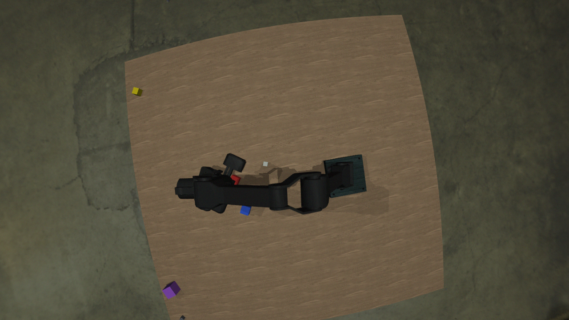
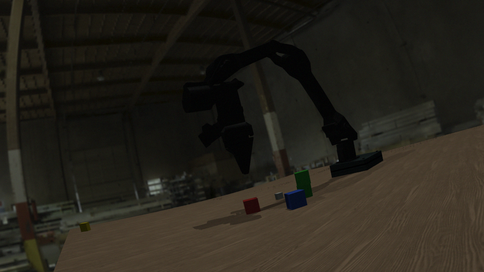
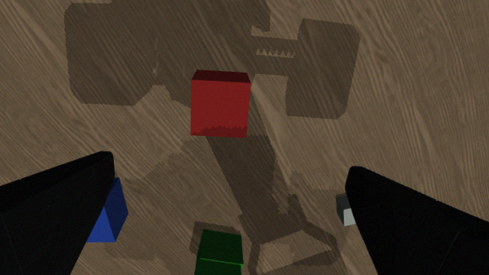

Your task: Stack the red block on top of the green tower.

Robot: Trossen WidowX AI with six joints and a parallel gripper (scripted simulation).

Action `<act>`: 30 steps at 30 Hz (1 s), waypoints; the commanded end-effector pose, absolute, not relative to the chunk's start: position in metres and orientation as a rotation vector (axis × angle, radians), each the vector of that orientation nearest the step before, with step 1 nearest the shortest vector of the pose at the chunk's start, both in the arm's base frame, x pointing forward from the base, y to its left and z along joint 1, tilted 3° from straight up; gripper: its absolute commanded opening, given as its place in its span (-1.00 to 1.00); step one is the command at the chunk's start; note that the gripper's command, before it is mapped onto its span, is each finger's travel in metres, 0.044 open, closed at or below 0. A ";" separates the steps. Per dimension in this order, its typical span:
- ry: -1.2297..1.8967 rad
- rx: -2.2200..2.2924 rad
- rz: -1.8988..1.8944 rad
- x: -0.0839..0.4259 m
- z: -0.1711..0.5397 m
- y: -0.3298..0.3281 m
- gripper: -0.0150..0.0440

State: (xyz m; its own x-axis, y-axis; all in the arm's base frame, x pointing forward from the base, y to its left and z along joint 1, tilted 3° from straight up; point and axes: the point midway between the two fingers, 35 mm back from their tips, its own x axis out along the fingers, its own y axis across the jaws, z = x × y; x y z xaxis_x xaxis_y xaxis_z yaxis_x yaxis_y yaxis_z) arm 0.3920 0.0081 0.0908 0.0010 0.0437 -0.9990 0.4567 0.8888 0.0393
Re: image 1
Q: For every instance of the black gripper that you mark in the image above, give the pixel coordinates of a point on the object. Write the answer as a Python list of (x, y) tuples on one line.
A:
[(232, 162)]

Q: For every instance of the purple cube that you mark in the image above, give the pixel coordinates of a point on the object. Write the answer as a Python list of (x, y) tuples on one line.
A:
[(171, 290)]

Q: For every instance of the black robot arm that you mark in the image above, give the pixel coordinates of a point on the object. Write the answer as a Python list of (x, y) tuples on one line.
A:
[(210, 192)]

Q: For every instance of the red block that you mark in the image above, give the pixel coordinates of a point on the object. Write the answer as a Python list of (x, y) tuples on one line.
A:
[(236, 178)]

